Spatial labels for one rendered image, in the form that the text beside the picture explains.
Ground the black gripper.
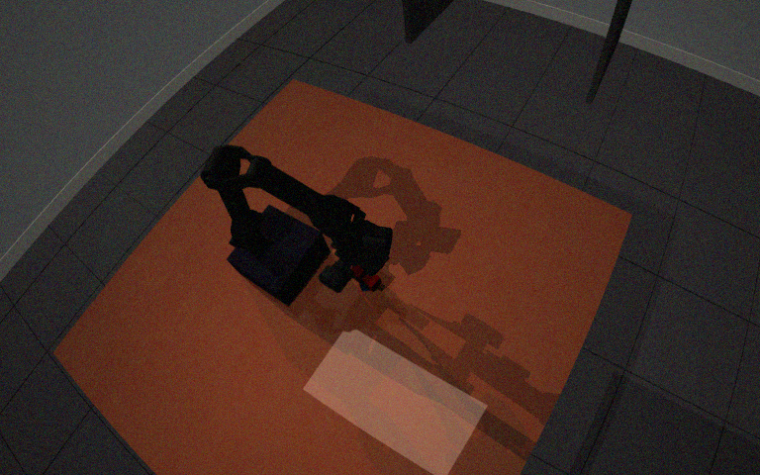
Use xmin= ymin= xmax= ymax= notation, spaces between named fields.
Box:
xmin=319 ymin=243 xmax=358 ymax=293

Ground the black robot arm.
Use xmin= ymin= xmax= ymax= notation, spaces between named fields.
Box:
xmin=201 ymin=144 xmax=393 ymax=276

